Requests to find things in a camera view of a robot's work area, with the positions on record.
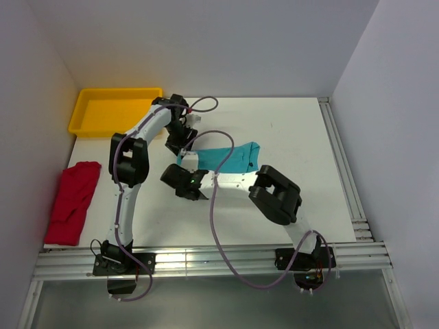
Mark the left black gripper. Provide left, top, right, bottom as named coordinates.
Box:
left=165, top=121, right=198, bottom=156

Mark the teal t shirt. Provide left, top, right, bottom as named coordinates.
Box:
left=176, top=142, right=260, bottom=173

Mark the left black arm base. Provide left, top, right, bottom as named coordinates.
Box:
left=90, top=239, right=156, bottom=297

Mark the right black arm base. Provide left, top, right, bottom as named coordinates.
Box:
left=274, top=247, right=337, bottom=290

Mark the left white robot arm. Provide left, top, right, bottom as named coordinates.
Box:
left=101, top=94, right=198, bottom=273

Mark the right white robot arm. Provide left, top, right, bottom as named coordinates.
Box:
left=161, top=164, right=323, bottom=267

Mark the yellow plastic tray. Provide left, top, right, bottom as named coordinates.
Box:
left=68, top=88, right=163, bottom=138

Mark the red t shirt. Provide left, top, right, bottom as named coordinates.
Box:
left=44, top=161, right=102, bottom=246

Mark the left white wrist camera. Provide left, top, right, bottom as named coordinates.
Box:
left=185, top=113, right=202, bottom=127

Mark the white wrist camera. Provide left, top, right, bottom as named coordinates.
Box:
left=178, top=149, right=199, bottom=172
left=185, top=113, right=202, bottom=127

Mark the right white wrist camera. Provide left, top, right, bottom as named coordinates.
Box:
left=178, top=149, right=199, bottom=172

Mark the front aluminium rail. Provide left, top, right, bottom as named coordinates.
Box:
left=19, top=243, right=397, bottom=328

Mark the aluminium rail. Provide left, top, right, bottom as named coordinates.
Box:
left=19, top=243, right=397, bottom=328
left=317, top=96, right=375, bottom=243

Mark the right side aluminium rail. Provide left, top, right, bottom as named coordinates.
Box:
left=317, top=96, right=375, bottom=243

